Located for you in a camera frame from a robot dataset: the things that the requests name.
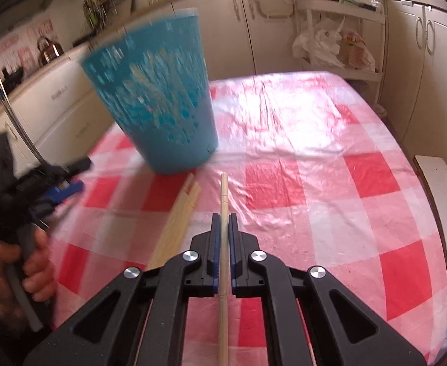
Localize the teal perforated plastic basket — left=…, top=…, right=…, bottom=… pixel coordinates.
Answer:
left=80, top=7, right=220, bottom=176

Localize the white kitchen cabinet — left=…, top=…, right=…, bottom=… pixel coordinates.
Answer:
left=0, top=42, right=129, bottom=168

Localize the bundle of wooden chopsticks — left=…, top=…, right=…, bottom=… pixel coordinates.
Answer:
left=147, top=173, right=202, bottom=271

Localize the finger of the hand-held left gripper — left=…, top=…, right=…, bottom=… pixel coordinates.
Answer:
left=61, top=157, right=94, bottom=174
left=52, top=181, right=85, bottom=204

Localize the white plastic bag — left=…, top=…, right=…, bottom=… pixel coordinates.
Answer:
left=293, top=17, right=346, bottom=67

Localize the utensil drying rack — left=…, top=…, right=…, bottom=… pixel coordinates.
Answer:
left=82, top=0, right=136, bottom=33

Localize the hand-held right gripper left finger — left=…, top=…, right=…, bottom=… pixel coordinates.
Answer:
left=23, top=213, right=221, bottom=366

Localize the metal kettle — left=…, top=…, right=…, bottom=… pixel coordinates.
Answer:
left=36, top=36, right=64, bottom=65

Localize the thin metal rod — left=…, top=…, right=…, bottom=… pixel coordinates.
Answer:
left=0, top=51, right=45, bottom=168

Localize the white plastic frame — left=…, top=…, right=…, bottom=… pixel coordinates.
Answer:
left=252, top=0, right=295, bottom=20

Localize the white shelf rack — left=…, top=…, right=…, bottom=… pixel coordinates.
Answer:
left=292, top=0, right=388, bottom=103

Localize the white wooden bench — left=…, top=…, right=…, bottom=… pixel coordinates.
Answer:
left=414, top=155, right=447, bottom=286

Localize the cream kitchen cabinet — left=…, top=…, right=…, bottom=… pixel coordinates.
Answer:
left=132, top=0, right=296, bottom=81
left=380, top=0, right=447, bottom=161

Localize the single wooden chopstick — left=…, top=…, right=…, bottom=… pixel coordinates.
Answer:
left=216, top=173, right=230, bottom=366

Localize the person's left hand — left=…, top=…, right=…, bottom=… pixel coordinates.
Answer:
left=0, top=231, right=58, bottom=328

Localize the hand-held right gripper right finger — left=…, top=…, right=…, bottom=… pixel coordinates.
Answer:
left=228, top=213, right=428, bottom=366

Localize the metal cabinet handle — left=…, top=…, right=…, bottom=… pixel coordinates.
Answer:
left=414, top=9, right=424, bottom=50
left=425, top=17, right=436, bottom=55

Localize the black countertop appliance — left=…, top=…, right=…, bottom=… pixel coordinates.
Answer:
left=1, top=66, right=26, bottom=93

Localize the printed plastic bag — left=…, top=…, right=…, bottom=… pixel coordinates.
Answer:
left=338, top=30, right=377, bottom=72

